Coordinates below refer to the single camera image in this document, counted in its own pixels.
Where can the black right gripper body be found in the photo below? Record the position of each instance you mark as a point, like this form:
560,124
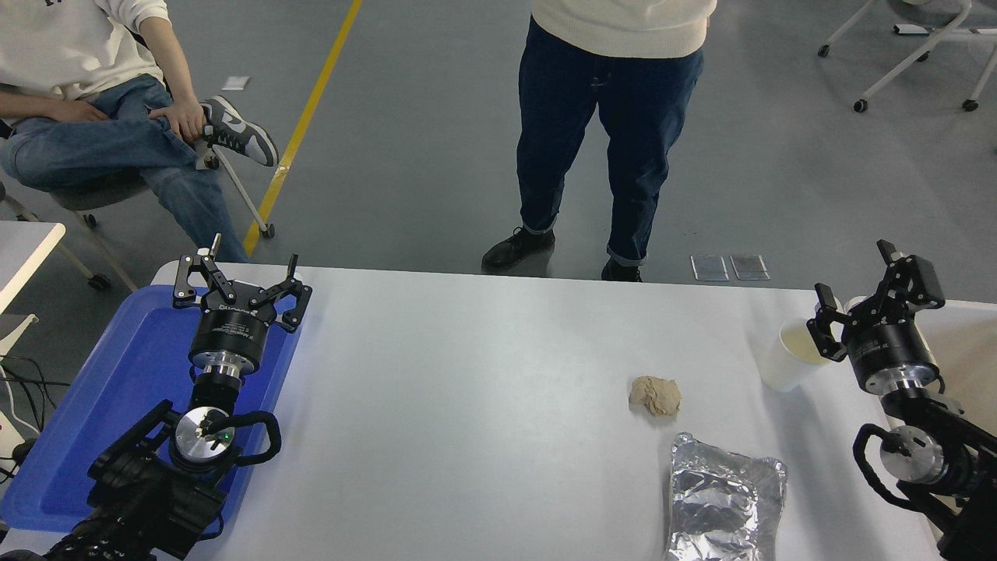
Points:
892,351

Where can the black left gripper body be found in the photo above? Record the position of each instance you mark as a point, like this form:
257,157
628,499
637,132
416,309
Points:
234,331

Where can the white paper cup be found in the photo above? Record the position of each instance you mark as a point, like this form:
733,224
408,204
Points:
783,370

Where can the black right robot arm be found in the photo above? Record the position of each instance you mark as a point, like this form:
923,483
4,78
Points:
966,467

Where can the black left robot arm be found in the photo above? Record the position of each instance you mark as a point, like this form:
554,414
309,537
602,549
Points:
148,499

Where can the seated person's left hand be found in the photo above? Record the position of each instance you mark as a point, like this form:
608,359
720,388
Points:
183,118

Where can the seated person's right hand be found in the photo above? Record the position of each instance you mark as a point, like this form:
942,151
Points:
78,111

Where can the large pale bin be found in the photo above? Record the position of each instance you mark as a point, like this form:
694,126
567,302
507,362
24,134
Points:
966,343

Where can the clear floor plate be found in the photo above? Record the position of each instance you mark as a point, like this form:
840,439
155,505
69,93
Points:
709,268
749,267

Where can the blue plastic tray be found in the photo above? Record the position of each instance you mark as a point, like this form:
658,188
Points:
117,389

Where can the grey wheeled chair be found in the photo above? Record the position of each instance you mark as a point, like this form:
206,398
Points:
101,195

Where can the crumpled tan paper ball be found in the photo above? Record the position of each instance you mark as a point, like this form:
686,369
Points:
656,396

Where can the white side table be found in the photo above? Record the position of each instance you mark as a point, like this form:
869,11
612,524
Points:
23,245

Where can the white paper scrap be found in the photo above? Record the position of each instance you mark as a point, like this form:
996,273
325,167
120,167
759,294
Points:
235,82

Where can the silver foil tray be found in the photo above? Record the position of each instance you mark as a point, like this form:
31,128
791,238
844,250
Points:
720,499

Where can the white wheeled chair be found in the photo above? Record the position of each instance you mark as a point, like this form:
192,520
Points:
946,33

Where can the seated person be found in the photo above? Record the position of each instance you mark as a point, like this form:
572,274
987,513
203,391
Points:
62,47

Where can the standing person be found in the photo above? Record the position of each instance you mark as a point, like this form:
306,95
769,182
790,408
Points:
623,117

